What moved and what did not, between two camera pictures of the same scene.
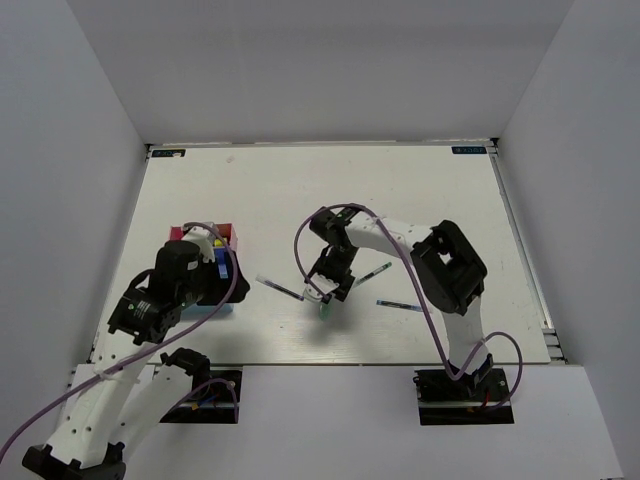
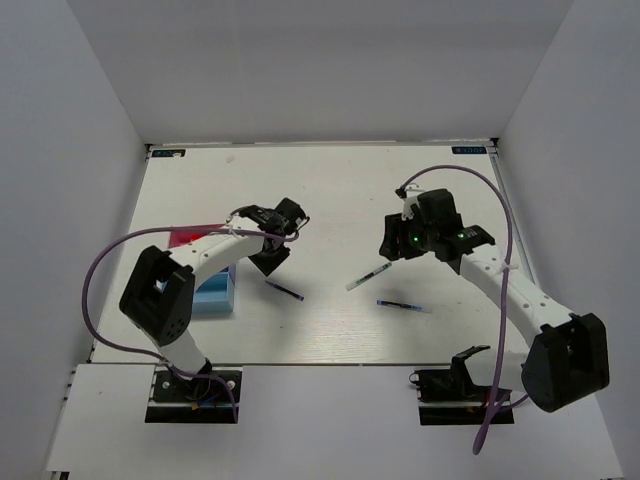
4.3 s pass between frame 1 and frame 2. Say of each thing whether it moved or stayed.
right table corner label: stayed
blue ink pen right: stayed
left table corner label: stayed
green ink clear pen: stayed
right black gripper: moved
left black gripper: moved
